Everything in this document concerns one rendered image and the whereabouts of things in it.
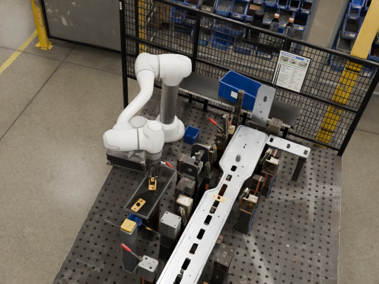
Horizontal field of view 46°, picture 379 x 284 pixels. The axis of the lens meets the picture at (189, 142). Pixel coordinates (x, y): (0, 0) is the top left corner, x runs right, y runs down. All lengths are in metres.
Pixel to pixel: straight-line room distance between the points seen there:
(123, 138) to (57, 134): 2.39
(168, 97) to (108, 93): 2.16
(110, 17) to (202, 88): 1.90
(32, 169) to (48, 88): 1.12
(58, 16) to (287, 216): 3.38
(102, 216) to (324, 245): 1.44
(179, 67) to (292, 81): 0.99
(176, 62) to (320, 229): 1.45
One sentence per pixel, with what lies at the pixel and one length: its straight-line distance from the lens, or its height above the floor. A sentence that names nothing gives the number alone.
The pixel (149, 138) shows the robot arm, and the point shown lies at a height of 1.62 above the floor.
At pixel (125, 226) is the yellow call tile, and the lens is 2.35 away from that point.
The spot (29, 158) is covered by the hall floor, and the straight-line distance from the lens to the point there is 4.30.
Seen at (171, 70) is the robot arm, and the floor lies 1.60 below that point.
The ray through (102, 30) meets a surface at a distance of 5.07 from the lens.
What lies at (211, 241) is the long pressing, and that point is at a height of 1.00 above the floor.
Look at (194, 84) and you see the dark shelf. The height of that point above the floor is 1.03.
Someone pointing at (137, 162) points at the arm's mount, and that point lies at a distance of 3.08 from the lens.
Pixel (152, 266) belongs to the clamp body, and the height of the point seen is 1.06.
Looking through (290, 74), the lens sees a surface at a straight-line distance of 3.19.
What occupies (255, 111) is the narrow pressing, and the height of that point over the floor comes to 1.10.
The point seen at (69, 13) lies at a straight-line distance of 5.13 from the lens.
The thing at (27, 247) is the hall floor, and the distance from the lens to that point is 3.74.
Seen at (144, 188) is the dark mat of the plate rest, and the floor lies 1.16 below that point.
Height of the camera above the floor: 3.14
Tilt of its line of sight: 47 degrees down
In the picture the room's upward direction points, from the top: 6 degrees clockwise
